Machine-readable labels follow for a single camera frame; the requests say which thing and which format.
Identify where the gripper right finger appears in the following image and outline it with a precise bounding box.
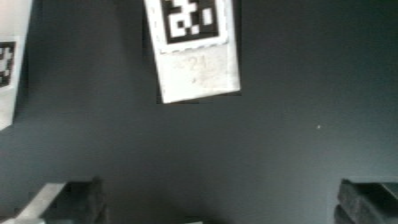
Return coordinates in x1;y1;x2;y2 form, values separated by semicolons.
334;179;398;224

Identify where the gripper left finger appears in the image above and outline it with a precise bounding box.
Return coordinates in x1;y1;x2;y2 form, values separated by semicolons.
10;178;110;224

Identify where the white table leg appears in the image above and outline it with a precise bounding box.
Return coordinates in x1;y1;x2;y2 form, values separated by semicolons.
0;0;32;131
144;0;241;104

